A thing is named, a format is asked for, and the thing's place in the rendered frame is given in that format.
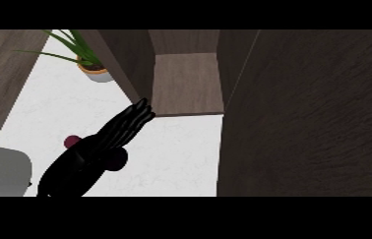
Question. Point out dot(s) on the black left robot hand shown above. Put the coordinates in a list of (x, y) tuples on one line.
[(81, 164)]

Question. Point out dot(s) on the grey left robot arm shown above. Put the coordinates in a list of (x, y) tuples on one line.
[(13, 170)]

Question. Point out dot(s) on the dark wine bottle maroon cap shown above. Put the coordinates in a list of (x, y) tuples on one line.
[(71, 140)]

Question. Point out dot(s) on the brown wooden cabinet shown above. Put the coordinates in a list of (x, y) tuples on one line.
[(186, 82)]

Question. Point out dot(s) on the dark brown cabinet door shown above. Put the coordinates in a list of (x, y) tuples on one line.
[(300, 118)]

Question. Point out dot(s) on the green potted plant white pot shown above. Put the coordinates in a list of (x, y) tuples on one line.
[(92, 67)]

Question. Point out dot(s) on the brown wooden panel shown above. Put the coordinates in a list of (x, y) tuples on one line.
[(15, 59)]

